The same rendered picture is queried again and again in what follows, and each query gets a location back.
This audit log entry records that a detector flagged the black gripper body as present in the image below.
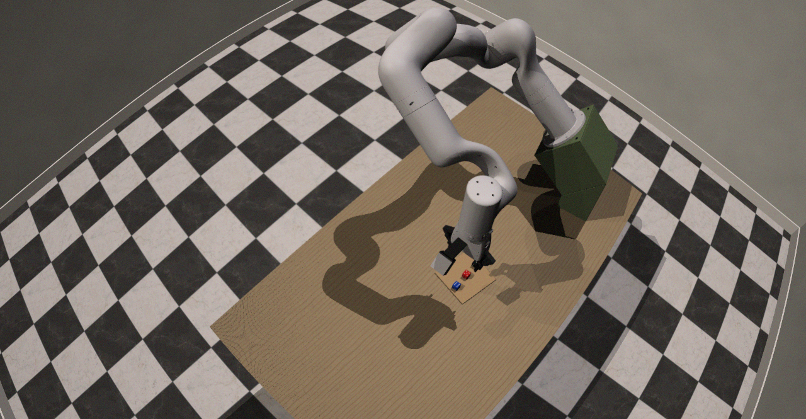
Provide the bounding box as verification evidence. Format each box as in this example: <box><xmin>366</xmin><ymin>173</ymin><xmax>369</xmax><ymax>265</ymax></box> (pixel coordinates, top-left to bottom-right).
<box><xmin>451</xmin><ymin>223</ymin><xmax>491</xmax><ymax>261</ymax></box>

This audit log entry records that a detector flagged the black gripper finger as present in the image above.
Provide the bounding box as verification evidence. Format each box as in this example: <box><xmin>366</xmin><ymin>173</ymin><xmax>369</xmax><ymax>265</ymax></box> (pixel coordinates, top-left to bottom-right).
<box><xmin>443</xmin><ymin>225</ymin><xmax>454</xmax><ymax>247</ymax></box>
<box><xmin>474</xmin><ymin>250</ymin><xmax>496</xmax><ymax>272</ymax></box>

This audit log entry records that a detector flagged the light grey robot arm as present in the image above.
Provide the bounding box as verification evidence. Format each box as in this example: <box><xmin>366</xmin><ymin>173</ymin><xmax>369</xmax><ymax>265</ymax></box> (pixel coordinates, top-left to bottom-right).
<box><xmin>378</xmin><ymin>7</ymin><xmax>586</xmax><ymax>241</ymax></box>

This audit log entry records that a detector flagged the tan flat mat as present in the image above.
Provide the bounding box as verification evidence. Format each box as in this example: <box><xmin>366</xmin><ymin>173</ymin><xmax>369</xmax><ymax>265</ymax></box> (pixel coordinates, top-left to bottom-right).
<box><xmin>435</xmin><ymin>253</ymin><xmax>496</xmax><ymax>304</ymax></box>

